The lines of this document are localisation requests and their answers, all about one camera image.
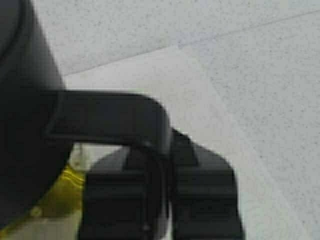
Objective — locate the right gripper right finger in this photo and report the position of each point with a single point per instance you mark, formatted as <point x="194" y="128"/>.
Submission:
<point x="204" y="193"/>

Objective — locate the glass oil pitcher black lid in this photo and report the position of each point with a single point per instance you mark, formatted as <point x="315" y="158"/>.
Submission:
<point x="40" y="120"/>

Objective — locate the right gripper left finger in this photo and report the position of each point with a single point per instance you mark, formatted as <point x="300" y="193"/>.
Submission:
<point x="123" y="198"/>

